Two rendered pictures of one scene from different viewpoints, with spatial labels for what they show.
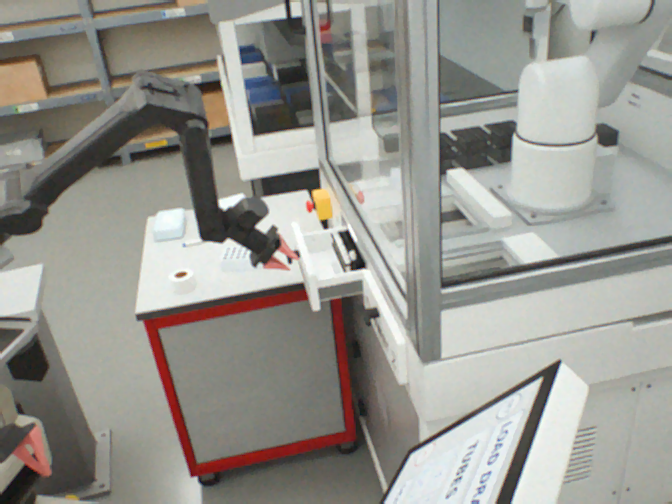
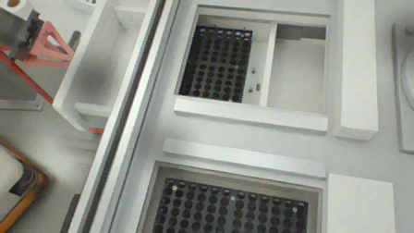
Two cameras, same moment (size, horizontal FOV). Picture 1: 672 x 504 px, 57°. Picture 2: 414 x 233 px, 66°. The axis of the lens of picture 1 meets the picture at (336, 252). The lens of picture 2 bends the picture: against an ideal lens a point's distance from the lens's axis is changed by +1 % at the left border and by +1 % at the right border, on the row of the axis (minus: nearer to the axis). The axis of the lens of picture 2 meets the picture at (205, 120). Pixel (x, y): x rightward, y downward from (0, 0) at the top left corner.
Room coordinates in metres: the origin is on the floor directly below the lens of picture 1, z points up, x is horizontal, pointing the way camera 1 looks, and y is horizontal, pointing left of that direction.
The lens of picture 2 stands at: (1.11, -0.31, 1.39)
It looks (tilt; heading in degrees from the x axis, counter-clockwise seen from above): 64 degrees down; 29
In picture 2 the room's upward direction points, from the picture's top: 11 degrees counter-clockwise
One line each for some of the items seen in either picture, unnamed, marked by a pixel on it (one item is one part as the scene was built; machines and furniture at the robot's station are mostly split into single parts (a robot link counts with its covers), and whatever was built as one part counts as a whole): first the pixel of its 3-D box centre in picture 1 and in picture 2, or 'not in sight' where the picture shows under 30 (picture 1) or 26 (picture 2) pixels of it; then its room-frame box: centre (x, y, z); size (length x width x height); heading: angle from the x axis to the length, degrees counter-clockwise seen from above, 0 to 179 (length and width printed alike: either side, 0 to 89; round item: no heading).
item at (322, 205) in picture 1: (321, 204); not in sight; (1.73, 0.03, 0.88); 0.07 x 0.05 x 0.07; 9
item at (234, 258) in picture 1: (243, 257); not in sight; (1.63, 0.28, 0.78); 0.12 x 0.08 x 0.04; 84
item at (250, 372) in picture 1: (252, 336); not in sight; (1.77, 0.32, 0.38); 0.62 x 0.58 x 0.76; 9
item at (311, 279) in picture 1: (304, 263); not in sight; (1.39, 0.08, 0.87); 0.29 x 0.02 x 0.11; 9
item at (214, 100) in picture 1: (210, 106); not in sight; (5.15, 0.91, 0.28); 0.41 x 0.32 x 0.28; 105
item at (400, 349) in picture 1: (383, 323); not in sight; (1.10, -0.09, 0.87); 0.29 x 0.02 x 0.11; 9
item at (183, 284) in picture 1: (182, 280); not in sight; (1.53, 0.44, 0.78); 0.07 x 0.07 x 0.04
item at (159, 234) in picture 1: (169, 224); not in sight; (1.91, 0.55, 0.78); 0.15 x 0.10 x 0.04; 4
